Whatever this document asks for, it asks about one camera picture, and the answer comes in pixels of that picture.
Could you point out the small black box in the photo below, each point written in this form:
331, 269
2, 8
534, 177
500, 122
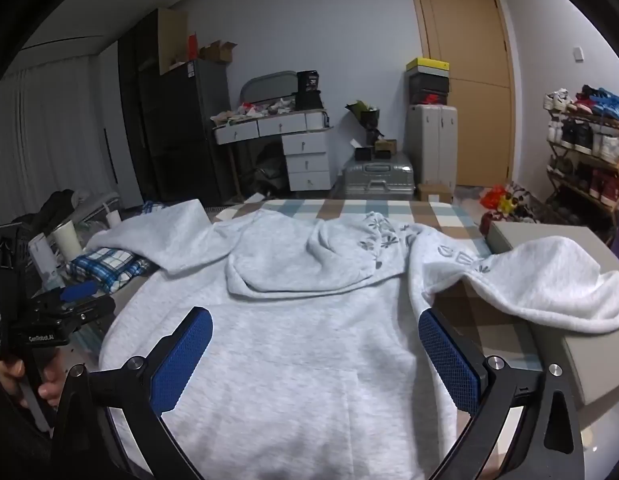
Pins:
363, 153

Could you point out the red plastic bag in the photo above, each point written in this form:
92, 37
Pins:
493, 196

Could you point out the white wall switch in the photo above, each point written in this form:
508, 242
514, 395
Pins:
578, 54

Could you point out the wooden door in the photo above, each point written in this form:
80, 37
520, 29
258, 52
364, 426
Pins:
464, 35

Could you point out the dark grey shoe box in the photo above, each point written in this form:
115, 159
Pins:
429, 81

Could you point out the white dressing table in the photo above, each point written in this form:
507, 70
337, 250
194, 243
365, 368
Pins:
299, 145

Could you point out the white paper roll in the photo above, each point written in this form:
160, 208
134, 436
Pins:
66, 242

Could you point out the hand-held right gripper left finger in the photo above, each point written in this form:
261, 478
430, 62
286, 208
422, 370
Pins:
182, 360

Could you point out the dark chair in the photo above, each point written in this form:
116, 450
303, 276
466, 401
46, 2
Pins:
269, 170

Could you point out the light grey hoodie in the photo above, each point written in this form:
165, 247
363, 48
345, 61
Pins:
289, 350

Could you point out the yellow shoe box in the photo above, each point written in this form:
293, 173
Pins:
428, 65

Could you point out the silver suitcase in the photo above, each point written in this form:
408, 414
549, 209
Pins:
379, 175

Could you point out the blue plaid shirt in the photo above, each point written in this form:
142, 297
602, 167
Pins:
104, 265

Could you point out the bouquet in black wrap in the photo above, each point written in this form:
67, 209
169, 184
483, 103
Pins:
367, 117

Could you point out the small olive box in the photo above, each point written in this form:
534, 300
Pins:
385, 147

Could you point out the pile of papers and cloths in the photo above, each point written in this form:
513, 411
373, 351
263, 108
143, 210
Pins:
244, 110

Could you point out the dark clothes pile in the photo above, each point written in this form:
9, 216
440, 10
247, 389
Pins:
54, 207

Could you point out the yellow plastic bag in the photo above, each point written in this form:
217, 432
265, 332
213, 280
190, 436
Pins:
509, 205

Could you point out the black shoe box red print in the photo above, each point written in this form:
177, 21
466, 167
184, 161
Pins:
429, 97

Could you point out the checked bed sheet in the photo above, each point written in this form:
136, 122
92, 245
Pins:
439, 217

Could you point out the black wardrobe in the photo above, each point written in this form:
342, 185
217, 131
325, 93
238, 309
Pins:
139, 110

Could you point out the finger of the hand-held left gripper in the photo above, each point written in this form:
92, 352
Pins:
80, 291
91, 310

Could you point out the shoe rack with shoes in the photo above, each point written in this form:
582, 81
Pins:
604, 102

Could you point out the black bag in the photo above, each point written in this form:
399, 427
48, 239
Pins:
308, 90

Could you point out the person's left hand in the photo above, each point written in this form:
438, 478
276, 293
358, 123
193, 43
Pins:
9, 375

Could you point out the white cabinet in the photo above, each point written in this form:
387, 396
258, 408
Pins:
432, 145

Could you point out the white curtain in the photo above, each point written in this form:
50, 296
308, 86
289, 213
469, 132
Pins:
49, 135

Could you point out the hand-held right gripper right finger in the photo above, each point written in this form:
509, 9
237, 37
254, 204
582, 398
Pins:
449, 360

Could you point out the closed cardboard box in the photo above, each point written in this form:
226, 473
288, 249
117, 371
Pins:
433, 193

